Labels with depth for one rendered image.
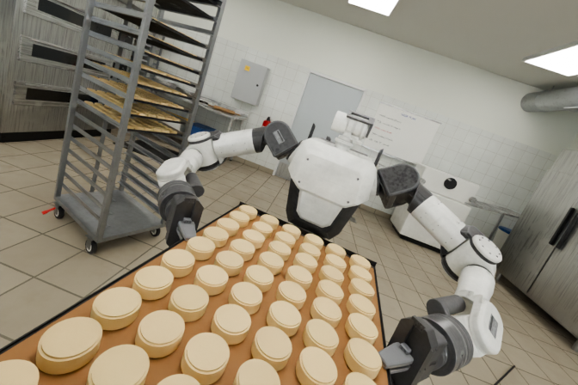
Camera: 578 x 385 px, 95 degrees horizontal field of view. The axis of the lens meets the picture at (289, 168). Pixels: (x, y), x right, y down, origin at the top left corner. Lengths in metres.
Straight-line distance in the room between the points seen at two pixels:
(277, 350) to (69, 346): 0.22
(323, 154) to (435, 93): 4.66
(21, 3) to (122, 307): 3.50
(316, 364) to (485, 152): 5.54
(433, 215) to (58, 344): 0.82
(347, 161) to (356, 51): 4.43
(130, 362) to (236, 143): 0.72
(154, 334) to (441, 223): 0.75
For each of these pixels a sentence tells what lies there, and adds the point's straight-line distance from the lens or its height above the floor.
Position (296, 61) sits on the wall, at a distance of 5.16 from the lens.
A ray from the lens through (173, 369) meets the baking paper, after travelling 0.38.
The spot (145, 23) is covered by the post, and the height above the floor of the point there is 1.46.
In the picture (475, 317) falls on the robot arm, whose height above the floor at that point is 1.05.
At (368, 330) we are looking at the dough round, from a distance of 0.51.
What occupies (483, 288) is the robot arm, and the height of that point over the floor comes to 1.07.
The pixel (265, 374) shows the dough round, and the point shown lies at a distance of 0.37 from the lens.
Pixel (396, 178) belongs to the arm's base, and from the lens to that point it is 0.89.
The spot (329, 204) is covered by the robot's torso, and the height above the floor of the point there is 1.06.
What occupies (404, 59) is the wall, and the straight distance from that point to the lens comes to 5.31.
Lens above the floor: 1.30
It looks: 12 degrees down
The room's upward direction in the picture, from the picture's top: 20 degrees clockwise
